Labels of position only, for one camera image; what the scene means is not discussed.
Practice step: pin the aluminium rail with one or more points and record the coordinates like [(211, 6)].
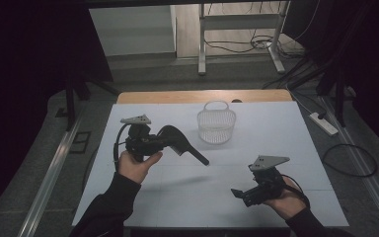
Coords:
[(362, 154), (51, 179)]

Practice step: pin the person's right hand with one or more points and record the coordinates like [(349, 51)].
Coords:
[(288, 202)]

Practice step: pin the white plastic basket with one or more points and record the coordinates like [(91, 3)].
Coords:
[(216, 126)]

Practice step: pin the white power strip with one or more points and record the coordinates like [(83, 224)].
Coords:
[(324, 124)]

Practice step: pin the white metal desk frame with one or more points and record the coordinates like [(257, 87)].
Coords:
[(240, 22)]

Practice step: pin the black square floor frame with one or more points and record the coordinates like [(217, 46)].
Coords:
[(80, 142)]

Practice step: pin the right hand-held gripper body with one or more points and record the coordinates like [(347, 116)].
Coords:
[(266, 184)]

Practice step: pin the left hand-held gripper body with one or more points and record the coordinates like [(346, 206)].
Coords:
[(141, 144)]

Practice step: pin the person's left hand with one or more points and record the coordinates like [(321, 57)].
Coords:
[(135, 169)]

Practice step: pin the white table mat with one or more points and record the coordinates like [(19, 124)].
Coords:
[(194, 194)]

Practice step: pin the black stand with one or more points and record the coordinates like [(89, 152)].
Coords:
[(69, 102), (340, 98)]

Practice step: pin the black plug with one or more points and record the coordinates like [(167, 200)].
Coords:
[(321, 115)]

